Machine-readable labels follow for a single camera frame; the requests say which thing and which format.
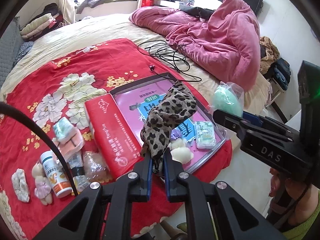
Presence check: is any plush bear purple bow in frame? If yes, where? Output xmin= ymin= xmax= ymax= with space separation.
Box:
xmin=168 ymin=128 xmax=194 ymax=165

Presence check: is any peach sponge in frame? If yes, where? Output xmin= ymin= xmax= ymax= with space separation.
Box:
xmin=82 ymin=151 xmax=110 ymax=184

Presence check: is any black tangled cable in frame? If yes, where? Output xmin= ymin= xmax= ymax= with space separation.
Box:
xmin=137 ymin=39 xmax=203 ymax=82

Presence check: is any pink cloth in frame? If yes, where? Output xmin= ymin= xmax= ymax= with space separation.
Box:
xmin=53 ymin=129 xmax=85 ymax=162

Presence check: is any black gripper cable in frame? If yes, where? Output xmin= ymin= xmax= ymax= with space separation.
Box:
xmin=0 ymin=101 xmax=79 ymax=197

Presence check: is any folded clothes stack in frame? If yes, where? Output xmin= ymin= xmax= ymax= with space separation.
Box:
xmin=20 ymin=3 xmax=65 ymax=41

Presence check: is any red floral blanket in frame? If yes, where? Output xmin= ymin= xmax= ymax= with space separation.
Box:
xmin=0 ymin=38 xmax=233 ymax=240

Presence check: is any cream bed sheet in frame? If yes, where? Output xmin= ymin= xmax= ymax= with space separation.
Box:
xmin=0 ymin=12 xmax=273 ymax=120

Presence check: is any green white tissue pack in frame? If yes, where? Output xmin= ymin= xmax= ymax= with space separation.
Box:
xmin=194 ymin=121 xmax=216 ymax=150

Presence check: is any red white tissue box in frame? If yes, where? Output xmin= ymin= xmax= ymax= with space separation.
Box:
xmin=84 ymin=94 xmax=143 ymax=180

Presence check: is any white orange vitamin bottle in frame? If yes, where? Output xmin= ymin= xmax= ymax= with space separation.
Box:
xmin=40 ymin=151 xmax=72 ymax=198

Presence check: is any white window bench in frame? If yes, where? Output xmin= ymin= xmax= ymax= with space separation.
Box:
xmin=75 ymin=1 xmax=138 ymax=21

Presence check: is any pink crumpled duvet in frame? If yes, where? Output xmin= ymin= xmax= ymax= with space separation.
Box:
xmin=130 ymin=0 xmax=260 ymax=92

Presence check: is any person's right hand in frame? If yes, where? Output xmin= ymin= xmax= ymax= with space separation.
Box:
xmin=268 ymin=168 xmax=288 ymax=197

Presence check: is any grey quilted headboard cushion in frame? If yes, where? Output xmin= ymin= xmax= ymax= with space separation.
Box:
xmin=0 ymin=17 xmax=23 ymax=86

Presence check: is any yellow white snack packet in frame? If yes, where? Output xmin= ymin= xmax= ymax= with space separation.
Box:
xmin=68 ymin=151 xmax=89 ymax=193

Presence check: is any green sponge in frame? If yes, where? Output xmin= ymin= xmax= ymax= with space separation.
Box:
xmin=212 ymin=81 xmax=244 ymax=117

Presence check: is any dark blue patterned cloth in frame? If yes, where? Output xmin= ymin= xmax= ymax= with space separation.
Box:
xmin=12 ymin=41 xmax=34 ymax=67

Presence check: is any brown clothes pile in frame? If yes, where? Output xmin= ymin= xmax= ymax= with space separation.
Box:
xmin=259 ymin=36 xmax=280 ymax=75

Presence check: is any white floral scrunchie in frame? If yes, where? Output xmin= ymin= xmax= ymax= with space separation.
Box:
xmin=11 ymin=168 xmax=30 ymax=203

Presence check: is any plush bear pink skirt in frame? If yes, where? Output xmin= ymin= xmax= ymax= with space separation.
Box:
xmin=31 ymin=161 xmax=53 ymax=206

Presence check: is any leopard print scrunchie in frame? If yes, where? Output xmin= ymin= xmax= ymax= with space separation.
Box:
xmin=140 ymin=81 xmax=197 ymax=176

